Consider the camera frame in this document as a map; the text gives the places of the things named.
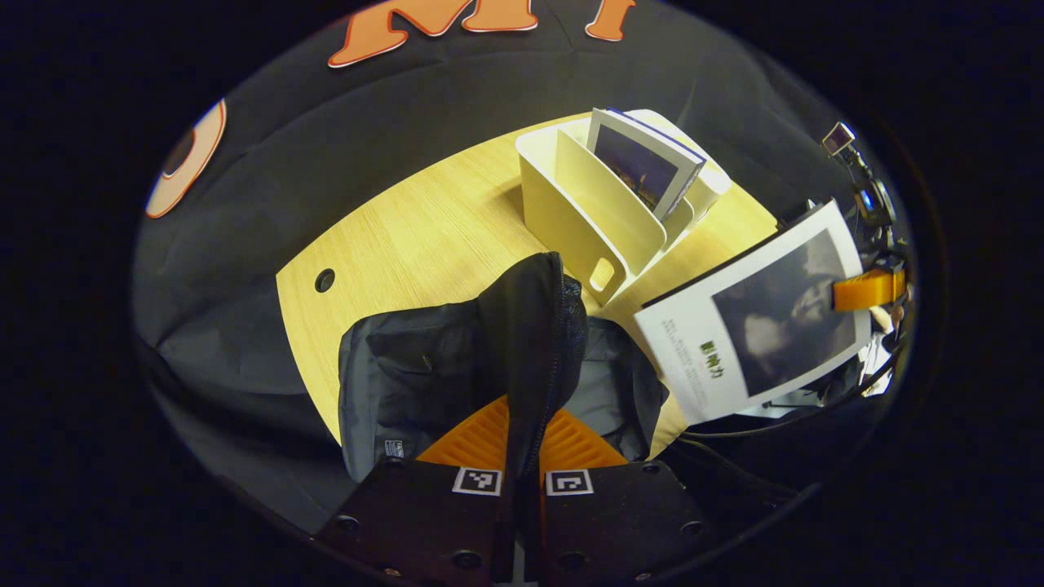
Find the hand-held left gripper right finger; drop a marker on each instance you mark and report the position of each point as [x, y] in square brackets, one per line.
[620, 522]

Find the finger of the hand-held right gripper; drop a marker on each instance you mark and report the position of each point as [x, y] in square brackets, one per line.
[869, 289]

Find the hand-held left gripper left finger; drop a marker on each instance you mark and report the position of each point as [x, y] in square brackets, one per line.
[424, 522]

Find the black schoolbag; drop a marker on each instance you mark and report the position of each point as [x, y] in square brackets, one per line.
[408, 367]

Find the white book with dark photo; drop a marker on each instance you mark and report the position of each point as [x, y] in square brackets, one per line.
[693, 350]

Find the blue book with city photo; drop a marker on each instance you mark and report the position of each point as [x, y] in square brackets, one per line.
[636, 167]

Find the white plastic bookshelf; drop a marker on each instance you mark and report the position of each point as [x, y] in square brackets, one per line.
[571, 220]

